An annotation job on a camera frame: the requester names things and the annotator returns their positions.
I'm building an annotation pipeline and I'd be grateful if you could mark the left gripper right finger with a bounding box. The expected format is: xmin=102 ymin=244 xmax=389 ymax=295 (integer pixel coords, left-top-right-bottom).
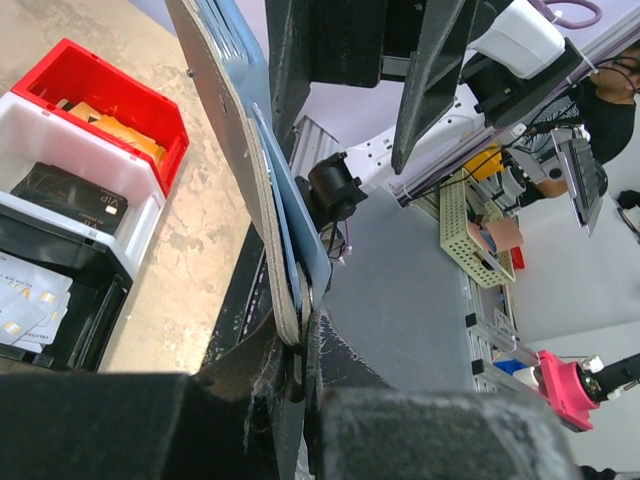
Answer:
xmin=304 ymin=308 xmax=582 ymax=479

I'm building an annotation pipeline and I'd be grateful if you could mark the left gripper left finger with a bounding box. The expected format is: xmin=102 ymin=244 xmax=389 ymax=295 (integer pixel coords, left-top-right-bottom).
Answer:
xmin=1 ymin=317 xmax=297 ymax=479

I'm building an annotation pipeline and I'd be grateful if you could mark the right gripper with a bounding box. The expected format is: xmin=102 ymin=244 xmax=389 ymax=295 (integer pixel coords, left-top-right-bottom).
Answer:
xmin=265 ymin=0 xmax=478 ymax=175

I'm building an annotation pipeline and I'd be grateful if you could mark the grey card holder wallet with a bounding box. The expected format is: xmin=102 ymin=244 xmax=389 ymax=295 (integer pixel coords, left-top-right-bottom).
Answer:
xmin=166 ymin=1 xmax=331 ymax=349

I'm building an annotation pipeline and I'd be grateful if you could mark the black plastic bin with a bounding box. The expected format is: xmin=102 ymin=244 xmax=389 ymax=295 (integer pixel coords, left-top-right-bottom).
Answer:
xmin=1 ymin=206 xmax=133 ymax=373

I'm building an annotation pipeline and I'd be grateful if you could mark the red plastic bin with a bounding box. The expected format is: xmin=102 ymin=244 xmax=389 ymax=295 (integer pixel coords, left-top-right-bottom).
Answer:
xmin=11 ymin=38 xmax=189 ymax=195

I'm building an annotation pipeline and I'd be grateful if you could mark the white plastic bin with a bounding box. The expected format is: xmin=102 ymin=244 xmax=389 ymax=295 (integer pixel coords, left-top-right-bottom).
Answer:
xmin=1 ymin=92 xmax=166 ymax=279

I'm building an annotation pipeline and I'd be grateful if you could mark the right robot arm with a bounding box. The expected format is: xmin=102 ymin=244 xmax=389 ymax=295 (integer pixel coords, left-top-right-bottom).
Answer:
xmin=265 ymin=1 xmax=580 ymax=174

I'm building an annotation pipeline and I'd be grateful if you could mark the white VIP cards pile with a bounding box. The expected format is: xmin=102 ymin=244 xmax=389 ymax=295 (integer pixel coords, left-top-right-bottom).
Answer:
xmin=1 ymin=252 xmax=73 ymax=353

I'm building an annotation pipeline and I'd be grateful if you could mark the gold cards pile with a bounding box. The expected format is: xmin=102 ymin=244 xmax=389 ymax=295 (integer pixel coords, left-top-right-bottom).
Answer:
xmin=56 ymin=99 xmax=166 ymax=165

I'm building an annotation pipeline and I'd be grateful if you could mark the black cards pile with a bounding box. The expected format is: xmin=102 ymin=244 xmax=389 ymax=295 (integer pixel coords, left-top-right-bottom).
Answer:
xmin=11 ymin=162 xmax=129 ymax=235

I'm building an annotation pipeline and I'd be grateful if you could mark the pale green perforated basket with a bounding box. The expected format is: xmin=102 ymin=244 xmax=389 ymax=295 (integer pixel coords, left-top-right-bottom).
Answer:
xmin=439 ymin=169 xmax=515 ymax=288

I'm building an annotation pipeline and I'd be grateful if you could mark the pink plastic fixture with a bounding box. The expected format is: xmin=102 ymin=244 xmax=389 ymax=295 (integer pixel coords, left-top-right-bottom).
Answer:
xmin=535 ymin=350 xmax=599 ymax=432

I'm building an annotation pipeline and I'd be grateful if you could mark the small red bin background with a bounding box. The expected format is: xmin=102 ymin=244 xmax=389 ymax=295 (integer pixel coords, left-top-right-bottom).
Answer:
xmin=510 ymin=246 xmax=526 ymax=270

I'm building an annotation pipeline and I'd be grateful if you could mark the person in black shirt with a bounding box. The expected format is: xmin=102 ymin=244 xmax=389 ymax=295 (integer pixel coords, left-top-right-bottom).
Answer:
xmin=519 ymin=42 xmax=640 ymax=199

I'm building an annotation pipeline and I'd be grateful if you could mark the keyboard on stand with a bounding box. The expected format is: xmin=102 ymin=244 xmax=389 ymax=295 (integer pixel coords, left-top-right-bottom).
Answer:
xmin=550 ymin=126 xmax=608 ymax=236

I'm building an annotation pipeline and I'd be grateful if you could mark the aluminium rail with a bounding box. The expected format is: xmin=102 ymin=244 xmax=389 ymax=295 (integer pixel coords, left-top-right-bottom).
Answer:
xmin=463 ymin=277 xmax=539 ymax=393

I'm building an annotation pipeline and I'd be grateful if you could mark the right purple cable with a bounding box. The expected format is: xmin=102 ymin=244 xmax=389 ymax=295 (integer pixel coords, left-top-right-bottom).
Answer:
xmin=529 ymin=0 xmax=604 ymax=31

